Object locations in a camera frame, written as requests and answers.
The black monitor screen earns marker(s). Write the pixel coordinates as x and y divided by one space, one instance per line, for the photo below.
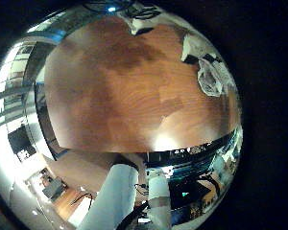
20 140

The brown cardboard box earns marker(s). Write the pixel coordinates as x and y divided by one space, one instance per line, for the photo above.
209 191

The grey desk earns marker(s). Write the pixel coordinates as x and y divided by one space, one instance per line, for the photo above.
54 188

